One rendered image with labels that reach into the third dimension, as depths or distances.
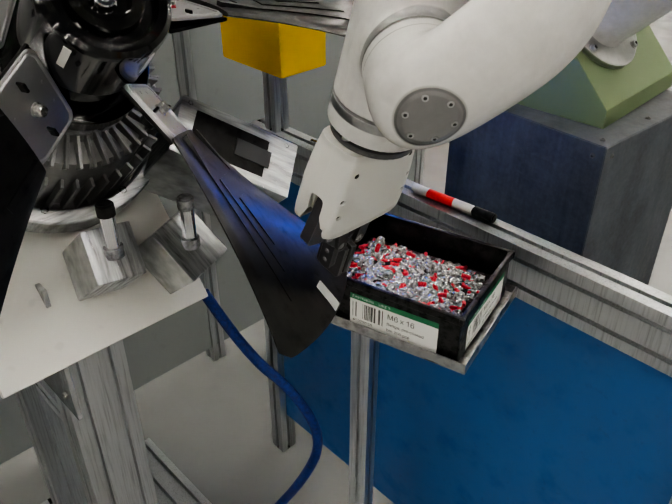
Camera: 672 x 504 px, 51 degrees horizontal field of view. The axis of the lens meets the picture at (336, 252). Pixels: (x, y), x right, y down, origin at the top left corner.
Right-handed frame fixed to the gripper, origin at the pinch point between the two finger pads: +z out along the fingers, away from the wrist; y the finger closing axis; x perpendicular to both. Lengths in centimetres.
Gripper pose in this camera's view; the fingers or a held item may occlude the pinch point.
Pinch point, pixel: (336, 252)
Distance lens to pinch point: 69.8
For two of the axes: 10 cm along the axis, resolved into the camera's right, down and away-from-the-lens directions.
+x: 6.6, 6.3, -4.1
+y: -7.2, 3.7, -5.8
